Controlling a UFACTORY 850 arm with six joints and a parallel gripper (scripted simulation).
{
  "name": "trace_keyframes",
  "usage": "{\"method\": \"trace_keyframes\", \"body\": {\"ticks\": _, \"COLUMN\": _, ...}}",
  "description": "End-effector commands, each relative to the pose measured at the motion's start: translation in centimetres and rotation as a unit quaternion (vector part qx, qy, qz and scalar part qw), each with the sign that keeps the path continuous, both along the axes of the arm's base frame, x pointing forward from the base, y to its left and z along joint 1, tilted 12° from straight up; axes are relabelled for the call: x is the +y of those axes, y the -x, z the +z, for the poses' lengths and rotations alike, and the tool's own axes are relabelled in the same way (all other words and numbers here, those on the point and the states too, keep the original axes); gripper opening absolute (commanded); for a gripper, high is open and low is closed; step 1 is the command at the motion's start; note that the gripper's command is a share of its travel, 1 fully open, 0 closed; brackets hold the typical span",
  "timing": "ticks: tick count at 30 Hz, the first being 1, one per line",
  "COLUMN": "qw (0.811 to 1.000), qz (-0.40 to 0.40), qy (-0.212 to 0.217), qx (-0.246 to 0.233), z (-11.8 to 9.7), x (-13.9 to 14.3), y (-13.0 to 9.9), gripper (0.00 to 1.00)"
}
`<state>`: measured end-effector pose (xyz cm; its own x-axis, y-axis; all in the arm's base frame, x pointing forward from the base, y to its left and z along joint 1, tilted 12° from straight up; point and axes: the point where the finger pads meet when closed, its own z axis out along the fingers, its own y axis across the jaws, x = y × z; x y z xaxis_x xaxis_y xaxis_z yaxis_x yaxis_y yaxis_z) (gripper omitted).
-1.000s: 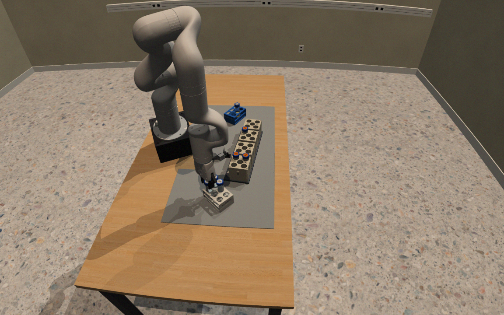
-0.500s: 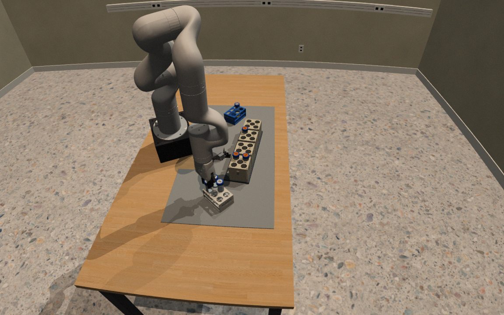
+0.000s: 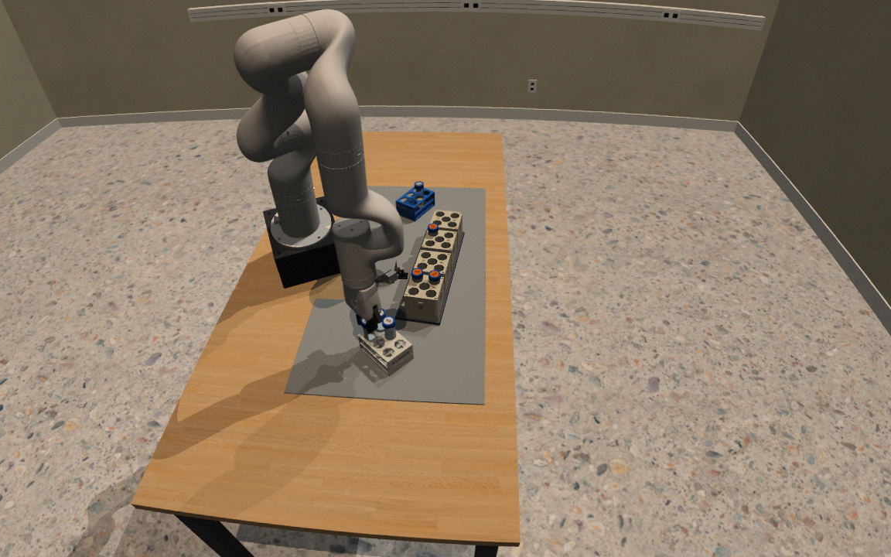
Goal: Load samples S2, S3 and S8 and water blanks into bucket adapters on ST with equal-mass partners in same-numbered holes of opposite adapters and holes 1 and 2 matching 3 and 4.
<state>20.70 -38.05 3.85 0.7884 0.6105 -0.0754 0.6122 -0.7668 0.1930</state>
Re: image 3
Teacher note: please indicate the blue tube rack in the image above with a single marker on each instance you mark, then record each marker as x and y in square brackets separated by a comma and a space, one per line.
[405, 209]

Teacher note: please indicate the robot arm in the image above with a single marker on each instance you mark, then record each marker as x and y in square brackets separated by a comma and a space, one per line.
[328, 128]

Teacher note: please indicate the beige bucket adapter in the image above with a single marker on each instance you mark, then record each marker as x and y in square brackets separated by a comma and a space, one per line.
[451, 222]
[433, 260]
[424, 300]
[439, 243]

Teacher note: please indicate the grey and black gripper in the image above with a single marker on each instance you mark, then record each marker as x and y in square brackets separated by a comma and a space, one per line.
[365, 302]

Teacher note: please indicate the beige tube rack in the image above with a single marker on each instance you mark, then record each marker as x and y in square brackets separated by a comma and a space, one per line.
[389, 358]

